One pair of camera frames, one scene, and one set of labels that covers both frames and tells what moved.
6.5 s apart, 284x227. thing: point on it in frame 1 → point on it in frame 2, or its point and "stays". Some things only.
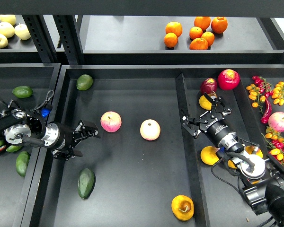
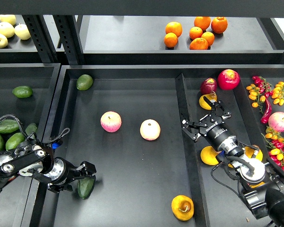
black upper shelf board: [141, 7] stays
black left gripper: [58, 136] → [63, 172]
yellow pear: [182, 207] stays
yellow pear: [208, 155] stays
